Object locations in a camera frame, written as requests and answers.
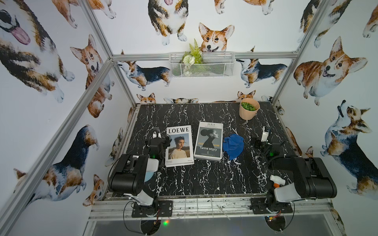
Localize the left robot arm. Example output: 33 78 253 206
108 127 171 209

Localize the aluminium frame rail front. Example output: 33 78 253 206
88 194 334 222

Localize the white wire wall basket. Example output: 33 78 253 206
169 53 236 78

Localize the green fern white flower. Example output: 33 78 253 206
180 39 203 77

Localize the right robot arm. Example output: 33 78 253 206
254 126 337 206

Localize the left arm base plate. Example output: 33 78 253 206
132 200 173 218

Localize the LOEWE white magazine book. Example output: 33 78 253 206
165 125 195 168

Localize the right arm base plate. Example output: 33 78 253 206
250 198 293 215

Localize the grey Twins story book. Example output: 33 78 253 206
194 122 223 162

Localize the beige pot with green plant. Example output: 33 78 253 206
239 98 260 121

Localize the blue microfibre cloth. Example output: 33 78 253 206
222 134 244 160

